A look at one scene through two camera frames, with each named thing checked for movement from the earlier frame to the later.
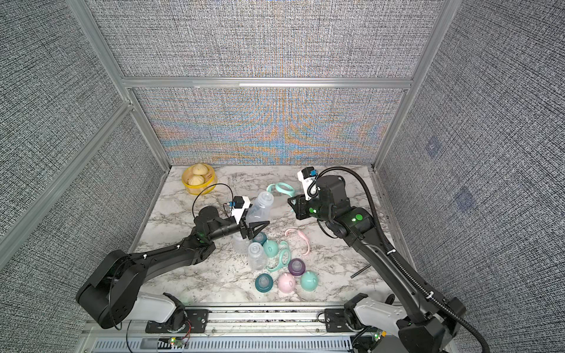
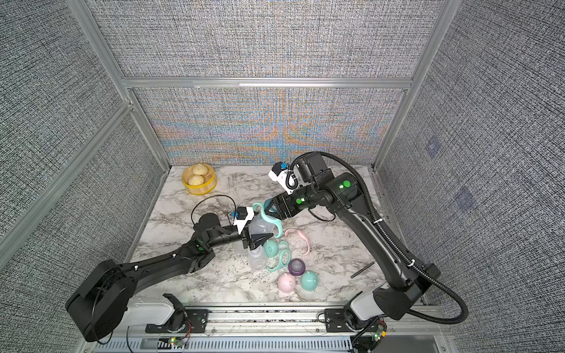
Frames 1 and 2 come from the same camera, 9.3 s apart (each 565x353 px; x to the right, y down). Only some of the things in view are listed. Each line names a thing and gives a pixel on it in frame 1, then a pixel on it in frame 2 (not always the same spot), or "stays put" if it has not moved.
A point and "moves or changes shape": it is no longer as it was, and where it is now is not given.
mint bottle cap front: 309,281 stays put
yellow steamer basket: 199,176 stays put
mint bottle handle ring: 282,187 moves or changes shape
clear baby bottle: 260,210 moves or changes shape
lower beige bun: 196,179 stays put
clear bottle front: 257,256 stays put
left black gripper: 249,232 → 251,243
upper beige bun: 199,169 stays put
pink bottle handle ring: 302,234 stays put
